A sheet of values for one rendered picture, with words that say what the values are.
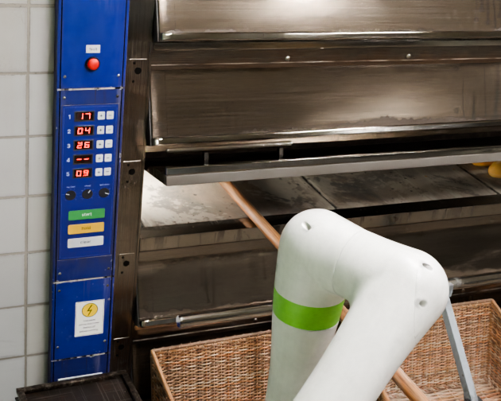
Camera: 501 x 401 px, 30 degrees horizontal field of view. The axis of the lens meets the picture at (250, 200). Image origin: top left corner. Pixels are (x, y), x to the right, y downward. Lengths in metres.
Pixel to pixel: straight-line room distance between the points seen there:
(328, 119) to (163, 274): 0.60
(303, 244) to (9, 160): 0.98
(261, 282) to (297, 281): 1.16
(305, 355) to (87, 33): 0.94
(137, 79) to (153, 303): 0.63
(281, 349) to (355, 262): 0.23
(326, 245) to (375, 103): 1.15
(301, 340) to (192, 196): 1.20
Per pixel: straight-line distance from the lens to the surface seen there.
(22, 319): 2.42
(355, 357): 1.32
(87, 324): 2.44
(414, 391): 1.92
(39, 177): 2.24
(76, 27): 2.10
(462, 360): 2.40
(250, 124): 2.34
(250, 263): 2.58
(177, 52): 2.22
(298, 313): 1.47
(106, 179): 2.25
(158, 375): 2.51
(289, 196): 2.71
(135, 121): 2.25
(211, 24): 2.21
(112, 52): 2.14
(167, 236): 2.41
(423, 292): 1.35
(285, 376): 1.55
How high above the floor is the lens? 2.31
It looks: 25 degrees down
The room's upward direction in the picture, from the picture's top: 7 degrees clockwise
